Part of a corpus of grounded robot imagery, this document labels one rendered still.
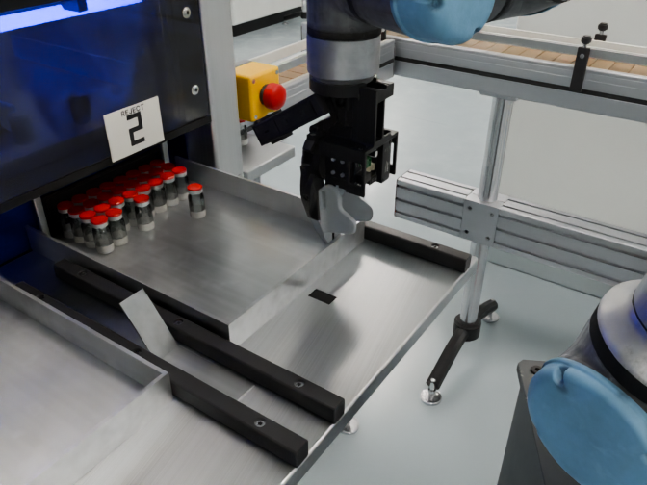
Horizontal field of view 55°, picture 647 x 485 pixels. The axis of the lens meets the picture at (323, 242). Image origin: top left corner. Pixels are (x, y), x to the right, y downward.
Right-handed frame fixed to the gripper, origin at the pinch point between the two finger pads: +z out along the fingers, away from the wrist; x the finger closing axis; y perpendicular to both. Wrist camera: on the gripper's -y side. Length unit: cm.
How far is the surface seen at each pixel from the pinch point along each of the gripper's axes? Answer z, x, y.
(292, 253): 3.3, -2.0, -3.9
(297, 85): -1, 41, -35
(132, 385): 3.3, -28.9, -2.6
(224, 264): 3.3, -8.6, -9.3
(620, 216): 60, 144, 17
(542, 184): 55, 144, -9
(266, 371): 1.6, -21.7, 8.0
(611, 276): 46, 85, 25
